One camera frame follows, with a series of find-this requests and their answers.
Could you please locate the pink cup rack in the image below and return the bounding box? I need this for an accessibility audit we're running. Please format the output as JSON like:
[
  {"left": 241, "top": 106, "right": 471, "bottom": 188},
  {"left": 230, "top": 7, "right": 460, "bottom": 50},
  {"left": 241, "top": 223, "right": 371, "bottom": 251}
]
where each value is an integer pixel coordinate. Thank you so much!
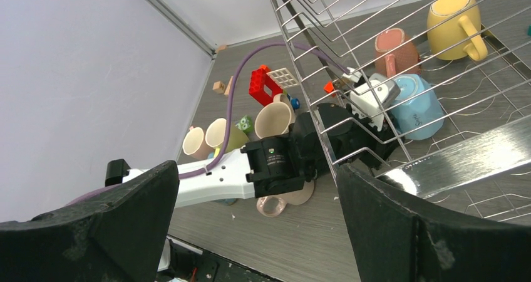
[{"left": 256, "top": 181, "right": 314, "bottom": 217}]

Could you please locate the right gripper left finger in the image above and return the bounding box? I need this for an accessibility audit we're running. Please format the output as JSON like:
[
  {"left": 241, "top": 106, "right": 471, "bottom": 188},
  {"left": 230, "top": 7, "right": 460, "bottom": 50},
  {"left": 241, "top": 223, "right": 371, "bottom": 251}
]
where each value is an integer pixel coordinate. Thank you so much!
[{"left": 1, "top": 160, "right": 179, "bottom": 281}]

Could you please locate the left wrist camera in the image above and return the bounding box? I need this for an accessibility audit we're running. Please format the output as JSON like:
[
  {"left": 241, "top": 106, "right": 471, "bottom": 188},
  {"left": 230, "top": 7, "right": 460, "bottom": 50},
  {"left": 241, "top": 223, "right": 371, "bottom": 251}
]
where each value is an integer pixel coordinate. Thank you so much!
[{"left": 343, "top": 67, "right": 400, "bottom": 132}]

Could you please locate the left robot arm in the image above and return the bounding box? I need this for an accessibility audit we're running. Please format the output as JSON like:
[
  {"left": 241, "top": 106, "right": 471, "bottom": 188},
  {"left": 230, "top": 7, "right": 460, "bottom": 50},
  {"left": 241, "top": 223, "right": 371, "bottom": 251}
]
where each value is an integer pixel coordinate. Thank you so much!
[{"left": 175, "top": 103, "right": 399, "bottom": 207}]

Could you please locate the small salmon cup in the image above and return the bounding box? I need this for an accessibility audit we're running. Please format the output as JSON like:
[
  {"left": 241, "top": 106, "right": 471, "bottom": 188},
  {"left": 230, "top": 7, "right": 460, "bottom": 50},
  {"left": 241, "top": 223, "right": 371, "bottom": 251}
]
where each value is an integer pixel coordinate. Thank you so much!
[{"left": 374, "top": 28, "right": 421, "bottom": 77}]

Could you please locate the pink faceted mug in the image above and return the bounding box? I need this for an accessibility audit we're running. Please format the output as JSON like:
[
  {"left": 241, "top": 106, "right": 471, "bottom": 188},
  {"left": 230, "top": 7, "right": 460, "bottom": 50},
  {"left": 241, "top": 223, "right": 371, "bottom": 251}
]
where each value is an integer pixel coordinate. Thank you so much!
[{"left": 182, "top": 127, "right": 214, "bottom": 160}]

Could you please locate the light blue cup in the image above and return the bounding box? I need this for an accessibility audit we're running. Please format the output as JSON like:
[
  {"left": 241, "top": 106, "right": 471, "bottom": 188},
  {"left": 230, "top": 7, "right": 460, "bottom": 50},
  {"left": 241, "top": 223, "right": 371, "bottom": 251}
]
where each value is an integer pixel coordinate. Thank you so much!
[{"left": 391, "top": 74, "right": 444, "bottom": 140}]

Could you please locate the red duplo block tower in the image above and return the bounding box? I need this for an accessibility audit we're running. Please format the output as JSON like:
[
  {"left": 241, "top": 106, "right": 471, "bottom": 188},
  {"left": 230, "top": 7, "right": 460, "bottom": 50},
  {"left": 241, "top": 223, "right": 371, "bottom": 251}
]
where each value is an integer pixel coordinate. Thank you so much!
[{"left": 248, "top": 66, "right": 283, "bottom": 107}]

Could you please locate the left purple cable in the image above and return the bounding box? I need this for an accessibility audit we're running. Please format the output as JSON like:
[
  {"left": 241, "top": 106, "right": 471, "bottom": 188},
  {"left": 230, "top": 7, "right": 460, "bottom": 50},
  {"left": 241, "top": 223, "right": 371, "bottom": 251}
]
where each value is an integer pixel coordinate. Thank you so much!
[{"left": 66, "top": 42, "right": 353, "bottom": 206}]

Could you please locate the cream floral mug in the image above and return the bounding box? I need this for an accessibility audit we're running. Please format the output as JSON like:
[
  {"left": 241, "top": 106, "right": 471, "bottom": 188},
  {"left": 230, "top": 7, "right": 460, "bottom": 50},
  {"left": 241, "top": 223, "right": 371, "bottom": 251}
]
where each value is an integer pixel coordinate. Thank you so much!
[{"left": 254, "top": 94, "right": 296, "bottom": 139}]

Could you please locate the orange cube near grid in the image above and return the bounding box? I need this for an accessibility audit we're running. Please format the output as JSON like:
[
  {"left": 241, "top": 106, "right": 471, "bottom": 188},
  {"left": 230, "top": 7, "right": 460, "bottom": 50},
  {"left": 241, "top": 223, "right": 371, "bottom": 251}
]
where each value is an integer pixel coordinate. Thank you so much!
[{"left": 323, "top": 81, "right": 336, "bottom": 97}]

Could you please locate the small tan wooden cube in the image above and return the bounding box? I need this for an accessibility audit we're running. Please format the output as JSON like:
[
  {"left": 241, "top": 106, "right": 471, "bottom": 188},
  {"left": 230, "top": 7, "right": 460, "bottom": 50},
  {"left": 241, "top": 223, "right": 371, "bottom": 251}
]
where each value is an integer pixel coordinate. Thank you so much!
[{"left": 212, "top": 81, "right": 226, "bottom": 94}]

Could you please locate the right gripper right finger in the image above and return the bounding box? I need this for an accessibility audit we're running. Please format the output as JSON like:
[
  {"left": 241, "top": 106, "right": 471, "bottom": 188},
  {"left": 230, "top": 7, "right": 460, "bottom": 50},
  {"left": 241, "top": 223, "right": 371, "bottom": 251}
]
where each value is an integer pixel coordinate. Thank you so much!
[{"left": 336, "top": 165, "right": 530, "bottom": 281}]

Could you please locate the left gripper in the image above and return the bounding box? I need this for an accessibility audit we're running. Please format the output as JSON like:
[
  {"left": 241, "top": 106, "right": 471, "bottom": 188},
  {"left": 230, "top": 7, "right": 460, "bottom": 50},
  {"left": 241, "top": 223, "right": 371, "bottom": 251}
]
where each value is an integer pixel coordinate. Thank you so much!
[{"left": 331, "top": 110, "right": 399, "bottom": 169}]

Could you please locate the steel dish rack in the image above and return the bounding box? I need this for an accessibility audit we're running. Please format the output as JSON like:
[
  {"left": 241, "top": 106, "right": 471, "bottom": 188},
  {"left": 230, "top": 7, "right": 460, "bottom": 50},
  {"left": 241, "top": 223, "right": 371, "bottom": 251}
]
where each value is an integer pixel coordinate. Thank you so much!
[{"left": 271, "top": 0, "right": 530, "bottom": 226}]

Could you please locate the pale yellow mug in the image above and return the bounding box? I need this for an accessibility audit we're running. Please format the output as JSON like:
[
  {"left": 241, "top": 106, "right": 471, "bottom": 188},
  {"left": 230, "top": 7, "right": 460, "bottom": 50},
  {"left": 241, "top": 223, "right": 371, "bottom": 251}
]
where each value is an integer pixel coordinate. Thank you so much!
[{"left": 205, "top": 117, "right": 250, "bottom": 153}]

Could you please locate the tan wooden block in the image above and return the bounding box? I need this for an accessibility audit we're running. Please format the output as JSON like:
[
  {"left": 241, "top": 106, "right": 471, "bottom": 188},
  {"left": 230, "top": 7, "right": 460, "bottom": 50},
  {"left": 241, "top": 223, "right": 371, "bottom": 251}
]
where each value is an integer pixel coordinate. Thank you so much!
[{"left": 224, "top": 76, "right": 234, "bottom": 97}]

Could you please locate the white window grid piece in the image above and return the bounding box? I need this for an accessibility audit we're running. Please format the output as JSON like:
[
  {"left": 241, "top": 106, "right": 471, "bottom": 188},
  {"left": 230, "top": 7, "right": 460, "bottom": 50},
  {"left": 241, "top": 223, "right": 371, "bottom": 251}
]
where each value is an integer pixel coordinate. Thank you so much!
[{"left": 267, "top": 68, "right": 299, "bottom": 89}]

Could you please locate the small yellow cup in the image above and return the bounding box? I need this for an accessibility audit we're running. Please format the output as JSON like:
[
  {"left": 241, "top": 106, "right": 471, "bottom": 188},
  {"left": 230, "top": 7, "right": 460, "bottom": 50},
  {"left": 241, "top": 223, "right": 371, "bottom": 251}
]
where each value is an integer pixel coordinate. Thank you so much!
[{"left": 426, "top": 0, "right": 488, "bottom": 61}]

